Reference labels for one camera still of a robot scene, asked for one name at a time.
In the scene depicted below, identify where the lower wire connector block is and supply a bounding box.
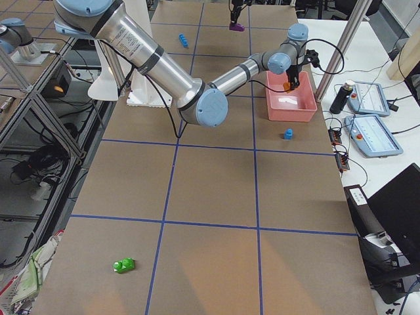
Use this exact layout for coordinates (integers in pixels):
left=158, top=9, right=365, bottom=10
left=335, top=152, right=350, bottom=173

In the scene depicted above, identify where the wire connector block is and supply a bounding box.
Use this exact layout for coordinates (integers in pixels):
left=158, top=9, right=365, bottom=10
left=328, top=128, right=342, bottom=145
left=335, top=152, right=350, bottom=173

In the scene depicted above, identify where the aluminium frame post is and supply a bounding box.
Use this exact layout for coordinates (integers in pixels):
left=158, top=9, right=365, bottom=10
left=315, top=0, right=372, bottom=103

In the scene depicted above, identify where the green toy block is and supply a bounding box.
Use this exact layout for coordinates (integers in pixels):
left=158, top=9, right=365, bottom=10
left=113, top=257, right=135, bottom=274

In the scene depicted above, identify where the black laptop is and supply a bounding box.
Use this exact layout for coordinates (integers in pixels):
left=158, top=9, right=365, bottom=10
left=368, top=163, right=419, bottom=262

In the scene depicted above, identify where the teach pendant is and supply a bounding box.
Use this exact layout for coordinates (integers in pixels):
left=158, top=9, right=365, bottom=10
left=347, top=81, right=390, bottom=117
left=345, top=114, right=404, bottom=158

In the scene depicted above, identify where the upper teach pendant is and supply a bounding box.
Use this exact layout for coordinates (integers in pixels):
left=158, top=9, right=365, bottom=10
left=347, top=81, right=390, bottom=117

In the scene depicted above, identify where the lower teach pendant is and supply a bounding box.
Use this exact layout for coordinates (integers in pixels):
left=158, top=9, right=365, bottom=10
left=345, top=114, right=404, bottom=158

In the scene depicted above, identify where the upper wire connector block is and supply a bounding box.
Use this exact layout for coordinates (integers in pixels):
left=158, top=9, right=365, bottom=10
left=328, top=128, right=342, bottom=145

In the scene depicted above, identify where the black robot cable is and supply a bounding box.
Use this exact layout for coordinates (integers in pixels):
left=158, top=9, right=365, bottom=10
left=306, top=39, right=345, bottom=75

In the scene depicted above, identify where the long blue toy block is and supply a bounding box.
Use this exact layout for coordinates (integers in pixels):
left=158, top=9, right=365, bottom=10
left=178, top=33, right=189, bottom=49

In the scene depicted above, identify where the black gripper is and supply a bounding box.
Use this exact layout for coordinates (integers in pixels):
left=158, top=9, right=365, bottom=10
left=229, top=0, right=251, bottom=23
left=286, top=67, right=300, bottom=86

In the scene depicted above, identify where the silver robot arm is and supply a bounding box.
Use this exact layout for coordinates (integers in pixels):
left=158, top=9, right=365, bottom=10
left=54, top=1, right=308, bottom=127

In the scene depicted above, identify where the black cylinder bottle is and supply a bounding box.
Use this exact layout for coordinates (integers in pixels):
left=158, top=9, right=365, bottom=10
left=329, top=83, right=353, bottom=114

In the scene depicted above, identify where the pink plastic box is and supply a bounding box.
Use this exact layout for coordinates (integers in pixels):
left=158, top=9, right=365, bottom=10
left=265, top=71, right=317, bottom=122

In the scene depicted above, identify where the white camera stand pole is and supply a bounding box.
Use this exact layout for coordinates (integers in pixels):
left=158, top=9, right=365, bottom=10
left=87, top=0, right=177, bottom=109

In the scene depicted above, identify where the purple toy block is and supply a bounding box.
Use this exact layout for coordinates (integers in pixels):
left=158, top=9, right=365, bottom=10
left=229, top=23, right=245, bottom=32

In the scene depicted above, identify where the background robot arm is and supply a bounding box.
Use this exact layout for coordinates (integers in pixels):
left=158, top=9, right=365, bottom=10
left=1, top=18, right=41, bottom=62

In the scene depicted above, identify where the crumpled cloth bag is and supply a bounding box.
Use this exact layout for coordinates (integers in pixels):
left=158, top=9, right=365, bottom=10
left=1, top=230, right=64, bottom=314

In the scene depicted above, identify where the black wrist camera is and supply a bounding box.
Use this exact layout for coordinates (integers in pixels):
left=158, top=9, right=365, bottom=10
left=305, top=49, right=320, bottom=68

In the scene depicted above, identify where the black box with label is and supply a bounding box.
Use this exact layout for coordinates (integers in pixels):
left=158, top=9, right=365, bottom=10
left=343, top=184, right=384, bottom=238

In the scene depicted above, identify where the small blue toy block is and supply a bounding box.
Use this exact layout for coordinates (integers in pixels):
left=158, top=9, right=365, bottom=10
left=283, top=129, right=293, bottom=140

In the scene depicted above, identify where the orange sloped toy block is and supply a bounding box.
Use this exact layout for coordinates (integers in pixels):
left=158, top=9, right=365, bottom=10
left=283, top=82, right=299, bottom=93

